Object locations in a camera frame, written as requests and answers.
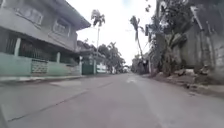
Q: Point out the cluster of leafy trees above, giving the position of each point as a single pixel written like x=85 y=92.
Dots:
x=111 y=58

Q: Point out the dirt roadside verge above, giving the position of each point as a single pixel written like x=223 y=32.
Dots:
x=186 y=83

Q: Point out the leaning palm tree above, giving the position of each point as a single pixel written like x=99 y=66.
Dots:
x=137 y=36

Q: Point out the concrete kerb strip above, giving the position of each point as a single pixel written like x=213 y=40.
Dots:
x=36 y=79

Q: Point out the green gate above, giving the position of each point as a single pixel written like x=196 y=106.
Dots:
x=88 y=68

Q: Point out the grey concrete road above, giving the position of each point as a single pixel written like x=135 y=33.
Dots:
x=110 y=103

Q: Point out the two-storey grey green building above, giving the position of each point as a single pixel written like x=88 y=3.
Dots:
x=33 y=36

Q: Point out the tall palm tree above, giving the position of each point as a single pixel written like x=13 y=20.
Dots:
x=98 y=30

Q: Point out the weathered concrete wall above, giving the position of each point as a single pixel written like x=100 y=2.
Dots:
x=200 y=43

